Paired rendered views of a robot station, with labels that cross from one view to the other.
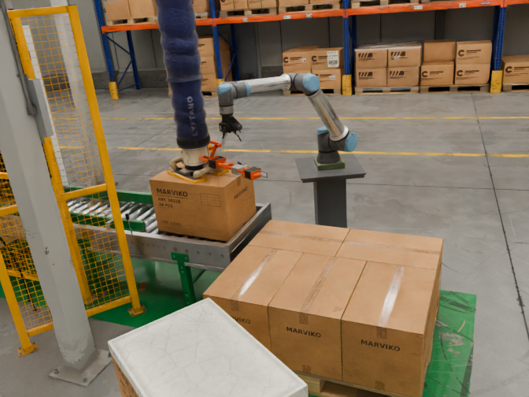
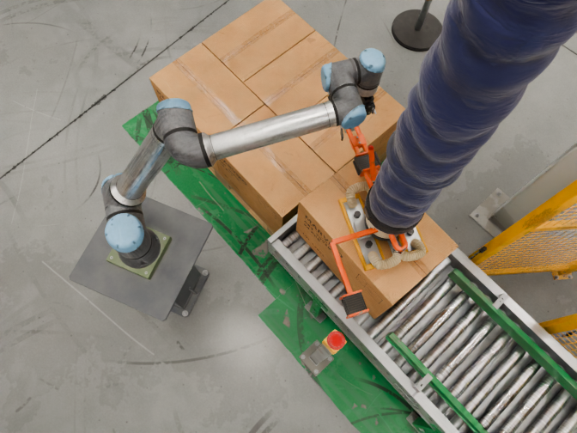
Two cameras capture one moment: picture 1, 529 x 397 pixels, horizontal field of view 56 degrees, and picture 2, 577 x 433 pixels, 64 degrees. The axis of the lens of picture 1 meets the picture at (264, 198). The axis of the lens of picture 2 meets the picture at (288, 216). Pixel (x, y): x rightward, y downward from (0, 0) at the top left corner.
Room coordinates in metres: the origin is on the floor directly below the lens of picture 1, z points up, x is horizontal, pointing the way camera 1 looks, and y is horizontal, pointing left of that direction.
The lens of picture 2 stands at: (4.10, 0.30, 2.84)
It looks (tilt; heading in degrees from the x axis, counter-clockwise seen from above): 69 degrees down; 200
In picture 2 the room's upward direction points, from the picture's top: 3 degrees clockwise
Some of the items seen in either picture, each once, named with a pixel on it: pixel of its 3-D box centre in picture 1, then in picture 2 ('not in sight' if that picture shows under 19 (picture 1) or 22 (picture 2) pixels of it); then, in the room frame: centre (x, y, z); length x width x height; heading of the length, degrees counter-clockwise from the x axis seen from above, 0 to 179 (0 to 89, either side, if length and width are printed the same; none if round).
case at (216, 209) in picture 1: (204, 198); (369, 237); (3.31, 0.43, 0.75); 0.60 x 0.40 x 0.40; 63
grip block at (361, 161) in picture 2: (217, 161); (367, 163); (3.12, 0.29, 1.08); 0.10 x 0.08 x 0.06; 130
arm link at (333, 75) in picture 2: (238, 90); (340, 77); (3.10, 0.10, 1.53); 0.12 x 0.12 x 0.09; 39
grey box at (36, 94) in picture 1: (30, 108); not in sight; (2.65, 1.18, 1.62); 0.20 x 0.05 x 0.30; 65
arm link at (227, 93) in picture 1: (225, 94); (369, 69); (3.02, 0.18, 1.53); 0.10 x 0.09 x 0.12; 129
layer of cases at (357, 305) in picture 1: (331, 292); (277, 112); (2.61, -0.36, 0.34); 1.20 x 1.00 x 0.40; 65
